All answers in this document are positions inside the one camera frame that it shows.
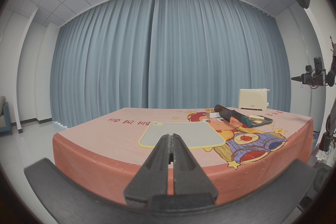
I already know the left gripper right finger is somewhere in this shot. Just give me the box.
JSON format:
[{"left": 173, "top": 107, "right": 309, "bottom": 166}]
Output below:
[{"left": 172, "top": 133, "right": 219, "bottom": 204}]

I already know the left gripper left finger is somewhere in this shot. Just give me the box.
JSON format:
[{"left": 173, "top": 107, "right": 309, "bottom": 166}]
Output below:
[{"left": 124, "top": 133, "right": 172, "bottom": 205}]

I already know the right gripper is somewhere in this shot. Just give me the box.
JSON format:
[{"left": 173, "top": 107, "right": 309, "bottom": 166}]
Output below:
[{"left": 301, "top": 73, "right": 327, "bottom": 87}]

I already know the cream toaster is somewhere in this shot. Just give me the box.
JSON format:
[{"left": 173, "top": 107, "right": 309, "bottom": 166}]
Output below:
[{"left": 238, "top": 88, "right": 271, "bottom": 110}]

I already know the slice of bread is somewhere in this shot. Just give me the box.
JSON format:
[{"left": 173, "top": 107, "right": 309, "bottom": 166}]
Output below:
[{"left": 248, "top": 114, "right": 265, "bottom": 124}]

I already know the cutting board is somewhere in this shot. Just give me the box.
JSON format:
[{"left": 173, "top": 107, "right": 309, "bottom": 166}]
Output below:
[{"left": 138, "top": 121, "right": 226, "bottom": 149}]

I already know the dark grey tray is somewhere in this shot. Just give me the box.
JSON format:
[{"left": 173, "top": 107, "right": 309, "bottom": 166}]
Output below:
[{"left": 246, "top": 114, "right": 274, "bottom": 128}]

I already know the blue curtain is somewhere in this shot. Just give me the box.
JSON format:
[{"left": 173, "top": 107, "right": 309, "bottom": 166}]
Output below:
[
  {"left": 49, "top": 0, "right": 155, "bottom": 129},
  {"left": 148, "top": 0, "right": 292, "bottom": 113}
]

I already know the blue and beige sofa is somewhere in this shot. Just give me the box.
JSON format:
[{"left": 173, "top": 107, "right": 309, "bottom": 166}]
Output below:
[{"left": 0, "top": 96, "right": 13, "bottom": 137}]

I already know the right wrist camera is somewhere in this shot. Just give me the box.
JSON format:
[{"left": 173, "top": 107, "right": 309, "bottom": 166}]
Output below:
[{"left": 305, "top": 57, "right": 326, "bottom": 74}]

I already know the knife with blue-green handle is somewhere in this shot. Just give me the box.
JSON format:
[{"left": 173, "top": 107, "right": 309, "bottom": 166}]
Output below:
[{"left": 214, "top": 104, "right": 253, "bottom": 128}]

